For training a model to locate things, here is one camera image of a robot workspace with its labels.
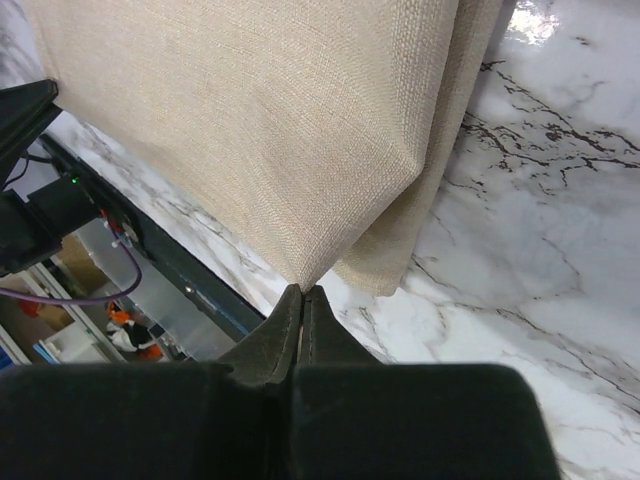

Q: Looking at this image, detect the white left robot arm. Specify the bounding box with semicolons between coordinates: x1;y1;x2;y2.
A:
1;79;99;276

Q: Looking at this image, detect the beige linen napkin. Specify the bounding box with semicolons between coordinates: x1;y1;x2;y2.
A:
24;1;501;295

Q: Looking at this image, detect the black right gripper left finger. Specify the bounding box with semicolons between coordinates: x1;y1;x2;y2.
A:
1;285;303;479

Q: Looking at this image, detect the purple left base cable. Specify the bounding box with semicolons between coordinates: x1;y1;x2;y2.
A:
0;227;144;304

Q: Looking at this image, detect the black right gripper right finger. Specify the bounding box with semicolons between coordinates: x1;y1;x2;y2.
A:
273;285;560;479

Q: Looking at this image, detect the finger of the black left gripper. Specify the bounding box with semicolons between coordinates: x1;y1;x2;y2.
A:
1;79;62;188

